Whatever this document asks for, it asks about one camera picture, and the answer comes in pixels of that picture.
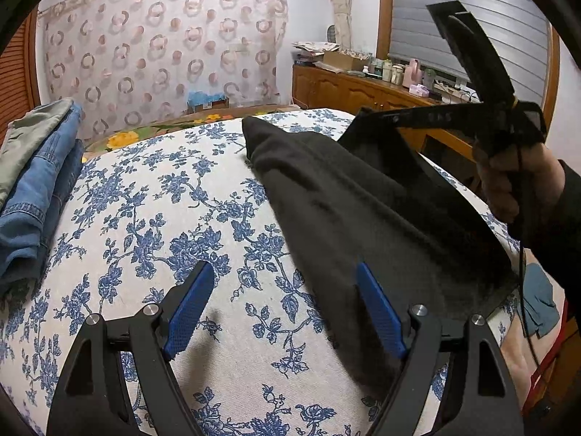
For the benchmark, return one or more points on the teal cloth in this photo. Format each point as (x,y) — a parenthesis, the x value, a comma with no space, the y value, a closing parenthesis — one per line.
(540,295)

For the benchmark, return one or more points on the narrow beige curtain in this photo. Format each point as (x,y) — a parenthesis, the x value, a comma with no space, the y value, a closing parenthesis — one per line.
(341,9)

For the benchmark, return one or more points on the white bottle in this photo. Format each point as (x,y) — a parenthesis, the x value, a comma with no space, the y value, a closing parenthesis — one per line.
(386,71)
(398,75)

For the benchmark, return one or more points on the cardboard box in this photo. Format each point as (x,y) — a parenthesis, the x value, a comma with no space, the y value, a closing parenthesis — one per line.
(340,60)

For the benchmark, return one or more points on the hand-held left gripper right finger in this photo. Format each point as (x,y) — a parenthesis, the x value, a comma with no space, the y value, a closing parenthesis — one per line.
(379,313)

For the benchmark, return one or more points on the blue floral bed sheet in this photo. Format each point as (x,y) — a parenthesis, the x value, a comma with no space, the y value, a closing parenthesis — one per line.
(159,218)

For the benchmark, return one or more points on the folded grey-green pants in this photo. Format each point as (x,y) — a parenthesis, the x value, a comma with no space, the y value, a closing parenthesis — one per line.
(27,141)

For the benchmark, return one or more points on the pink tissue box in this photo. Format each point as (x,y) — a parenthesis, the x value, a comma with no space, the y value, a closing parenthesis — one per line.
(418,90)

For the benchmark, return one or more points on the colourful flower blanket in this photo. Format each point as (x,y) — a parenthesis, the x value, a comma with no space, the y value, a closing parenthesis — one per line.
(127,138)

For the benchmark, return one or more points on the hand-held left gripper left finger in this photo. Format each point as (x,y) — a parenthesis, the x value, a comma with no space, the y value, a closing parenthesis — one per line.
(190,311)

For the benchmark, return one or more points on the person's right forearm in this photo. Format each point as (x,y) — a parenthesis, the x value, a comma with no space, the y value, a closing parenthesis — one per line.
(569,222)

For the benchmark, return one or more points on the small grey fan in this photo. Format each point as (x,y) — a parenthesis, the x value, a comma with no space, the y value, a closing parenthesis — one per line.
(332,34)

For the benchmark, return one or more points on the circle patterned curtain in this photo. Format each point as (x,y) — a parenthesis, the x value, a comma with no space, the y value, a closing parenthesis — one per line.
(159,45)

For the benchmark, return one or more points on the box with blue bag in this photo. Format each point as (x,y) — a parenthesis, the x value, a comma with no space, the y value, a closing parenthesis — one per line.
(206,100)

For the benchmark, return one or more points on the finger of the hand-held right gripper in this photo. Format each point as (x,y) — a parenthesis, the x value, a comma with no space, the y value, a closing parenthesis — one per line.
(376,134)

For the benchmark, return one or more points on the folded blue jeans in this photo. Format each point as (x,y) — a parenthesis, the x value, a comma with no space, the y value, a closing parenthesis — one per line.
(36,200)

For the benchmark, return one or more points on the pink bottle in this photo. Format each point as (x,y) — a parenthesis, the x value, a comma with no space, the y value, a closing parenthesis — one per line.
(414,72)

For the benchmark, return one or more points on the person's right hand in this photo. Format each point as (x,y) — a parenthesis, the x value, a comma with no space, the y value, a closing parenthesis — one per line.
(535,181)

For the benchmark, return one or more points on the wooden cabinet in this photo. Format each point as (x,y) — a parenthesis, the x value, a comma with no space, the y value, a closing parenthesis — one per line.
(336,88)

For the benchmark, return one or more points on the wooden louvered wardrobe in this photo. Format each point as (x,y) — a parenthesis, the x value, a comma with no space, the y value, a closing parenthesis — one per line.
(18,77)

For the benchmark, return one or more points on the floral patterned cloth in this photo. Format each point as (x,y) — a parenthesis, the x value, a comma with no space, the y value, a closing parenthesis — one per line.
(315,47)

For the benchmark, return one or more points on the black pants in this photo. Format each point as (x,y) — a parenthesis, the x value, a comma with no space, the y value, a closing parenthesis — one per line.
(340,200)

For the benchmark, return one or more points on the white power strip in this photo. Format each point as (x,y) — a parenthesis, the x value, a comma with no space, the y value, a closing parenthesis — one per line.
(454,88)

